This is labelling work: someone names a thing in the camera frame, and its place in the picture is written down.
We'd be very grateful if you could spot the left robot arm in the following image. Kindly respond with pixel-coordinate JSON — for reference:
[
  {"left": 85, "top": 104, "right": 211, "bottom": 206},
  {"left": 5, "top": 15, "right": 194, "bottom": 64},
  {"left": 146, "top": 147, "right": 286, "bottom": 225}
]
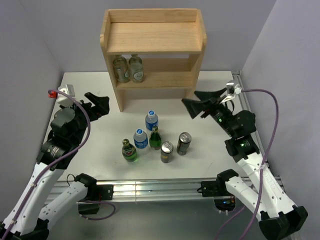
[{"left": 0, "top": 89, "right": 110, "bottom": 240}]

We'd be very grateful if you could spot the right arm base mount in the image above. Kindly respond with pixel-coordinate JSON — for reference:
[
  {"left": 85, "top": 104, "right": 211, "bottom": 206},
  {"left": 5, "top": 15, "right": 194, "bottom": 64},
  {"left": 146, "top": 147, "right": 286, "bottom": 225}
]
[{"left": 196, "top": 180, "right": 236, "bottom": 216}]

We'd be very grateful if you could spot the purple cable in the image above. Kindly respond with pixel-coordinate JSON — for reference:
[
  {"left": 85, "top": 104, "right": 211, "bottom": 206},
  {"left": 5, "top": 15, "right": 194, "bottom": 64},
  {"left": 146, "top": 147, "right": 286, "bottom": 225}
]
[
  {"left": 214, "top": 88, "right": 279, "bottom": 240},
  {"left": 0, "top": 89, "right": 117, "bottom": 240}
]

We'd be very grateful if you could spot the clear glass bottle left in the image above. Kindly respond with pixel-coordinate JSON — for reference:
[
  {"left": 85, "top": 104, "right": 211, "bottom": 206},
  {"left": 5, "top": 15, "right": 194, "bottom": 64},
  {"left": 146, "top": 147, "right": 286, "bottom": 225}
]
[{"left": 113, "top": 54, "right": 130, "bottom": 83}]

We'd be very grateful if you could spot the aluminium front rail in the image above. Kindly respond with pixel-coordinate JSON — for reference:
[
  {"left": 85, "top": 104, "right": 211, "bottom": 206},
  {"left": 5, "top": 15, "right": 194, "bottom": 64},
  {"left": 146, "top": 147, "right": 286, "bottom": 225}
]
[{"left": 47, "top": 177, "right": 283, "bottom": 203}]

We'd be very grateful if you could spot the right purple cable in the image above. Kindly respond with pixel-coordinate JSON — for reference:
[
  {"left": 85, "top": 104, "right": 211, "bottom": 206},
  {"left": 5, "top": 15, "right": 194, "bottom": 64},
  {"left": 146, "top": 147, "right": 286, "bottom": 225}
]
[{"left": 214, "top": 88, "right": 279, "bottom": 240}]

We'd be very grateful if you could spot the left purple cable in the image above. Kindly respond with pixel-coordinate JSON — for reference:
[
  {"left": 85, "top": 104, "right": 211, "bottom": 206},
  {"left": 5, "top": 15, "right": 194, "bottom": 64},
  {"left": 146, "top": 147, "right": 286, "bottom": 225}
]
[{"left": 0, "top": 89, "right": 117, "bottom": 240}]

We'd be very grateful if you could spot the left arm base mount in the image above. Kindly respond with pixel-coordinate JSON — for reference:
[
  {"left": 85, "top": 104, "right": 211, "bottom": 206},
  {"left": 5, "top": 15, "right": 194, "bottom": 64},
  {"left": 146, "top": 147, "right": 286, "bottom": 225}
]
[{"left": 78, "top": 184, "right": 114, "bottom": 217}]

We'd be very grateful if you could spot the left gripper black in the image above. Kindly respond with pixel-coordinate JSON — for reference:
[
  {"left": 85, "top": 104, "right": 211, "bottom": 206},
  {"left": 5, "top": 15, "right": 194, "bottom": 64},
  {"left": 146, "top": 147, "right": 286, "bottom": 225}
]
[{"left": 60, "top": 91, "right": 109, "bottom": 145}]

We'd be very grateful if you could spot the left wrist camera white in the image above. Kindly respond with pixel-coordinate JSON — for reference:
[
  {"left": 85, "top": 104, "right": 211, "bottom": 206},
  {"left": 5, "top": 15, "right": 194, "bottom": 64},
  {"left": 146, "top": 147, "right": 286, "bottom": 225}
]
[{"left": 47, "top": 84, "right": 76, "bottom": 108}]

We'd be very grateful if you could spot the water bottle blue label rear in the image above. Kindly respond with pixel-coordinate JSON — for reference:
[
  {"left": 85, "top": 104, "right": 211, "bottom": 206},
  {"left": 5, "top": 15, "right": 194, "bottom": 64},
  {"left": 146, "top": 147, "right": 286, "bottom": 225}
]
[{"left": 145, "top": 110, "right": 159, "bottom": 137}]

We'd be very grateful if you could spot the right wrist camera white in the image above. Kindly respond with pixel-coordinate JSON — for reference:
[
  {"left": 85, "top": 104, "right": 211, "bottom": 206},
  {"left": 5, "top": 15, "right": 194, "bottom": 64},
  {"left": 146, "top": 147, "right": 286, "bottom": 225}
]
[{"left": 221, "top": 81, "right": 243, "bottom": 103}]

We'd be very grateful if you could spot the green glass bottle front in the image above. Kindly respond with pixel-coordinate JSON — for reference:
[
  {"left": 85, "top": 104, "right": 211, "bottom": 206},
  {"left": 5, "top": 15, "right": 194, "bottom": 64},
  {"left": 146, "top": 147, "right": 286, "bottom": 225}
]
[{"left": 121, "top": 138, "right": 137, "bottom": 162}]

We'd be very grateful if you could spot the green glass bottle rear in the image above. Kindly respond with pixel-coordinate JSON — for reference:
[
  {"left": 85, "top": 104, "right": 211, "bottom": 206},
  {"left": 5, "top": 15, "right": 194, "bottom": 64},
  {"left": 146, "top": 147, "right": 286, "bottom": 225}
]
[{"left": 149, "top": 125, "right": 162, "bottom": 150}]

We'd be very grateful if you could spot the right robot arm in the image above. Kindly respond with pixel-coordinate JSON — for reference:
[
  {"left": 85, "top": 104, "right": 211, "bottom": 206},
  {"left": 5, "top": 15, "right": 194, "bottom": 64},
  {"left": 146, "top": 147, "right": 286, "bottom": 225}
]
[{"left": 181, "top": 85, "right": 308, "bottom": 240}]

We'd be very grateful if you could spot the water bottle blue label front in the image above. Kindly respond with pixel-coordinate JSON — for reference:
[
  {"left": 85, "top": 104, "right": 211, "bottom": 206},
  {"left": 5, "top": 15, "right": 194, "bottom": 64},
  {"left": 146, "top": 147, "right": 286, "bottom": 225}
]
[{"left": 133, "top": 128, "right": 148, "bottom": 150}]

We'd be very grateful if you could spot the wooden two-tier shelf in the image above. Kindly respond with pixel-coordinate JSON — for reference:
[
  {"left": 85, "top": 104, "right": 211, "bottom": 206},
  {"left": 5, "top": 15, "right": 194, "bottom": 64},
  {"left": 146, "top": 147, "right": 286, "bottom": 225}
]
[{"left": 100, "top": 8, "right": 207, "bottom": 112}]

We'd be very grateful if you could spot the green glass bottle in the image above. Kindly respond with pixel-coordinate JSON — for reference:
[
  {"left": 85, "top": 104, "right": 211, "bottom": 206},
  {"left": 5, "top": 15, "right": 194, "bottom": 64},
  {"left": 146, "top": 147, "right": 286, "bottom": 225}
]
[
  {"left": 121, "top": 138, "right": 137, "bottom": 162},
  {"left": 149, "top": 125, "right": 162, "bottom": 150}
]

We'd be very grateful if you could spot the water bottle blue label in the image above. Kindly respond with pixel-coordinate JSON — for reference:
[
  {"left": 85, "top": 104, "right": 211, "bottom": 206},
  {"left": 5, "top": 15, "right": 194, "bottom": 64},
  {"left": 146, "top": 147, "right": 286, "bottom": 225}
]
[
  {"left": 133, "top": 128, "right": 148, "bottom": 150},
  {"left": 145, "top": 110, "right": 159, "bottom": 137}
]

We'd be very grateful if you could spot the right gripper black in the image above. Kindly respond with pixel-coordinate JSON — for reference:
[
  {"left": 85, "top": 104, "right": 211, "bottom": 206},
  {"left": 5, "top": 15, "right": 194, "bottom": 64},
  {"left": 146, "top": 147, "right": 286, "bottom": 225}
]
[{"left": 182, "top": 87, "right": 237, "bottom": 136}]

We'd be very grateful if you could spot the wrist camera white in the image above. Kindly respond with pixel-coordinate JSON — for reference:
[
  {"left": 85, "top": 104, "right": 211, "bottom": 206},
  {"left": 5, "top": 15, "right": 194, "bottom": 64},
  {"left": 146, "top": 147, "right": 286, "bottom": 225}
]
[
  {"left": 221, "top": 81, "right": 243, "bottom": 103},
  {"left": 47, "top": 84, "right": 76, "bottom": 108}
]

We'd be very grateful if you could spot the clear glass bottle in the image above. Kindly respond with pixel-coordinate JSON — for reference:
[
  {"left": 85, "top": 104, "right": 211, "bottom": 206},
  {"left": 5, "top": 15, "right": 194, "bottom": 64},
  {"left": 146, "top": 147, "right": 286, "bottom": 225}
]
[
  {"left": 113, "top": 54, "right": 130, "bottom": 83},
  {"left": 128, "top": 54, "right": 144, "bottom": 83}
]

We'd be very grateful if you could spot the dark beverage can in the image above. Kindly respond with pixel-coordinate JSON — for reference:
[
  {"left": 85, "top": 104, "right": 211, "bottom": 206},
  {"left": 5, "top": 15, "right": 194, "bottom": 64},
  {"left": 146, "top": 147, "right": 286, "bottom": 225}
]
[
  {"left": 176, "top": 132, "right": 192, "bottom": 156},
  {"left": 160, "top": 141, "right": 174, "bottom": 163}
]

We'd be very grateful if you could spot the clear glass bottle right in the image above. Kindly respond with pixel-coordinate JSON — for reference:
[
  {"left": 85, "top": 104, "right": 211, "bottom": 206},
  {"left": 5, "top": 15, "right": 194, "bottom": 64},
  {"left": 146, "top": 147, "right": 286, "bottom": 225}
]
[{"left": 128, "top": 54, "right": 144, "bottom": 83}]

